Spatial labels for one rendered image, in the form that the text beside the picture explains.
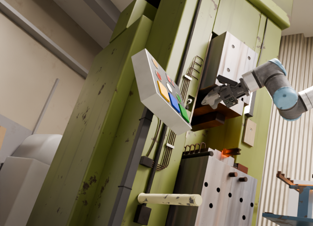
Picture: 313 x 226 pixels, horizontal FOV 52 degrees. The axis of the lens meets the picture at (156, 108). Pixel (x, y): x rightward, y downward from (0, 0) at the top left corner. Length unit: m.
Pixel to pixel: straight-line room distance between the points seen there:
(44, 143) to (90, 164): 2.68
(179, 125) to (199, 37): 0.84
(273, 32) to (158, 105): 1.66
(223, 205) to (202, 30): 1.13
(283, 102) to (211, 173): 0.57
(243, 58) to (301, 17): 2.86
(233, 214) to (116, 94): 1.06
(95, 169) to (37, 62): 3.77
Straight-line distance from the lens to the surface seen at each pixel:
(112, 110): 2.17
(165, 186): 1.78
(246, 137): 2.22
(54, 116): 5.76
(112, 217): 1.38
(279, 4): 2.92
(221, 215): 1.76
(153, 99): 1.32
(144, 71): 1.40
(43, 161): 4.69
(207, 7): 2.35
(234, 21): 2.49
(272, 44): 2.75
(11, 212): 4.51
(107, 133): 2.13
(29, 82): 5.51
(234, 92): 1.46
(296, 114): 1.51
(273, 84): 1.39
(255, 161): 2.28
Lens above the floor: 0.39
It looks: 23 degrees up
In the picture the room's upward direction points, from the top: 16 degrees clockwise
